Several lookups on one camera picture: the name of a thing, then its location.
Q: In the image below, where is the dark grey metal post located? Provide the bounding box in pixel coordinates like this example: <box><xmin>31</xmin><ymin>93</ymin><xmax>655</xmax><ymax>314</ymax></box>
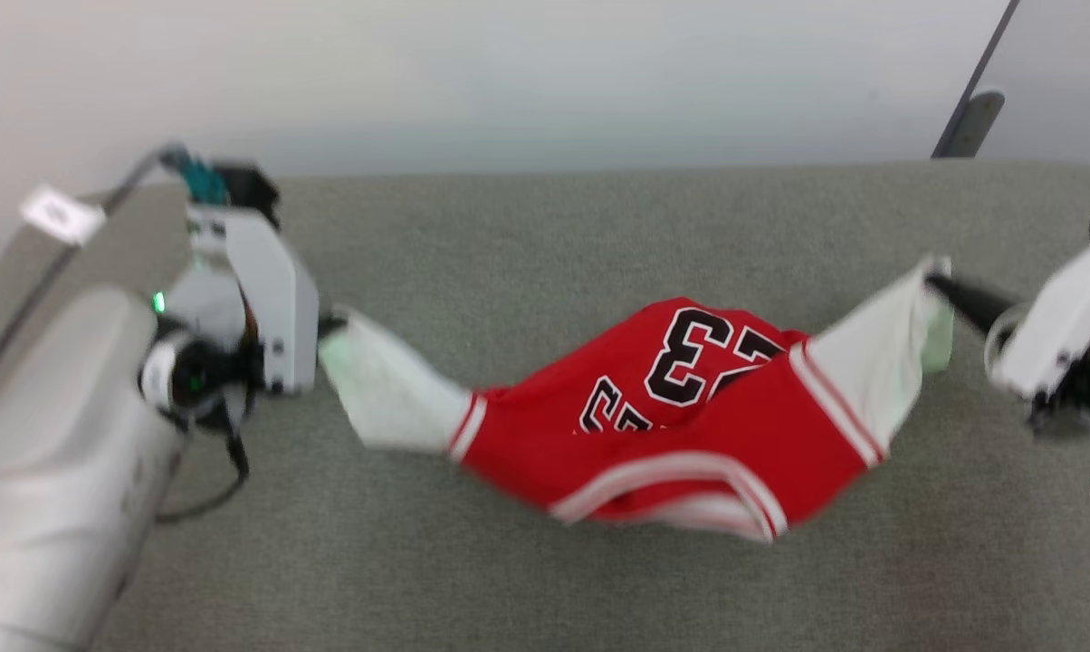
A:
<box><xmin>932</xmin><ymin>89</ymin><xmax>1007</xmax><ymax>160</ymax></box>

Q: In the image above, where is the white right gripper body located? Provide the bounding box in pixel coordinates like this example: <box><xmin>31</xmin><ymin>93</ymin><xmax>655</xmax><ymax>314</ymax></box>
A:
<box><xmin>989</xmin><ymin>240</ymin><xmax>1090</xmax><ymax>399</ymax></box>

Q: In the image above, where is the grey-green fabric sofa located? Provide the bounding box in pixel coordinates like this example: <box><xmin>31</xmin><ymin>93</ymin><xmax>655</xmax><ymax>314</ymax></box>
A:
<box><xmin>92</xmin><ymin>161</ymin><xmax>1090</xmax><ymax>652</ymax></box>

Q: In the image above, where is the white-grey left gripper body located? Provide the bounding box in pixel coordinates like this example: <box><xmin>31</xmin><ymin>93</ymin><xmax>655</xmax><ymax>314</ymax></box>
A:
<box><xmin>183</xmin><ymin>204</ymin><xmax>321</xmax><ymax>397</ymax></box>

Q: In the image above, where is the red and white basketball jersey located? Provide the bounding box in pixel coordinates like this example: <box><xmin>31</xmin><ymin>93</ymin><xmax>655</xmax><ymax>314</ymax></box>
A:
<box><xmin>317</xmin><ymin>256</ymin><xmax>955</xmax><ymax>544</ymax></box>

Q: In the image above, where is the thin black cable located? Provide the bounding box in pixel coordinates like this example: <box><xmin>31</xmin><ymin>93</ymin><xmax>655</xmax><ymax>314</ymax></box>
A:
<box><xmin>154</xmin><ymin>433</ymin><xmax>251</xmax><ymax>525</ymax></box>
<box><xmin>0</xmin><ymin>148</ymin><xmax>184</xmax><ymax>399</ymax></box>

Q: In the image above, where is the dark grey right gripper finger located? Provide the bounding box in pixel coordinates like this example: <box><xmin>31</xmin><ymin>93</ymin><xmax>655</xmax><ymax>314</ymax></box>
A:
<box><xmin>925</xmin><ymin>272</ymin><xmax>1021</xmax><ymax>334</ymax></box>

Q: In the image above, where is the teal cable connector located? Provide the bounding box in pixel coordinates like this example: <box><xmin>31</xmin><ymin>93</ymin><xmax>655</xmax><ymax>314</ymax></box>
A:
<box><xmin>160</xmin><ymin>148</ymin><xmax>231</xmax><ymax>206</ymax></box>

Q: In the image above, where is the white paper cable tag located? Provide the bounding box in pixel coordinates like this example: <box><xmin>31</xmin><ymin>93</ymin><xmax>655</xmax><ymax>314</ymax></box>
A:
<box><xmin>20</xmin><ymin>186</ymin><xmax>108</xmax><ymax>247</ymax></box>

